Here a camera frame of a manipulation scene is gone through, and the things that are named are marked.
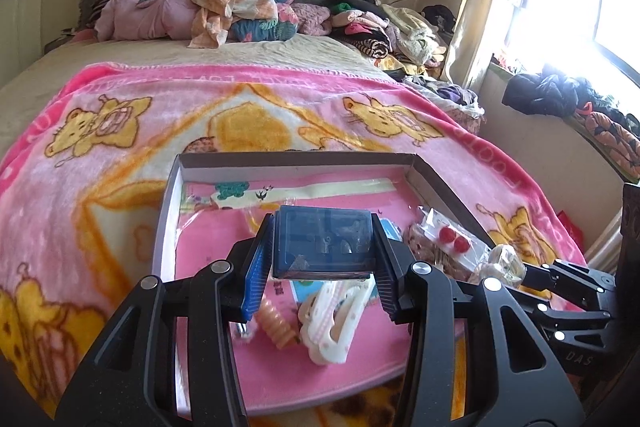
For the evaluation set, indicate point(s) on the shallow cardboard box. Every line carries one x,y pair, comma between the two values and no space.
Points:
170,207

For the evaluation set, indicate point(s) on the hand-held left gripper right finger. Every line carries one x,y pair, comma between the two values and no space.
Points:
385,287

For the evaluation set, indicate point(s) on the red bag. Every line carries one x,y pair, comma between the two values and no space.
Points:
570,229

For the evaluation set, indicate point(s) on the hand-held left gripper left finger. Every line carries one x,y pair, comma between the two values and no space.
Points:
255,272

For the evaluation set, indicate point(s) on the pink knit cloth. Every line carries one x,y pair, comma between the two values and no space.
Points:
312,19

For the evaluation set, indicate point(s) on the orange and black cloth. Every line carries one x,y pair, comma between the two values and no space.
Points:
615,139

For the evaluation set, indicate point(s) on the orange and white floral cloth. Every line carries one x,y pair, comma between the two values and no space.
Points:
230,2

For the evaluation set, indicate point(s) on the pink printed blanket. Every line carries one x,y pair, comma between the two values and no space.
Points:
100,157

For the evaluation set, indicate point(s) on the red ball earring packet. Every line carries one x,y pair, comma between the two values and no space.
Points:
455,239

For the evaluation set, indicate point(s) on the pile of folded clothes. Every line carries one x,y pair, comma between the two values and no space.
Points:
390,32

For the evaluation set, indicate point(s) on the black garment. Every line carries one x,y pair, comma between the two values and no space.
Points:
545,94

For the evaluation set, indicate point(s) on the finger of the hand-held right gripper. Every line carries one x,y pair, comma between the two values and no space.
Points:
565,279
575,323

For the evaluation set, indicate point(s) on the blue plastic box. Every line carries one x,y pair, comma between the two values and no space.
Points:
322,242

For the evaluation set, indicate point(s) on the pink quilted garment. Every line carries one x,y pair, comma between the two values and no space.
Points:
145,12

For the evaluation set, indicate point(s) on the white hair claw clip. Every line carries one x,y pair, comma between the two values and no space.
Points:
330,327

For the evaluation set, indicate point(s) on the clear round plastic case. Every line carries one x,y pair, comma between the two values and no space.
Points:
500,264

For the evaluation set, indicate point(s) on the pink book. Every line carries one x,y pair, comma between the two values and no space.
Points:
210,257

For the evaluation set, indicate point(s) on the heap of white purple clothes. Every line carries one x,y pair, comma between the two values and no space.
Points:
450,99

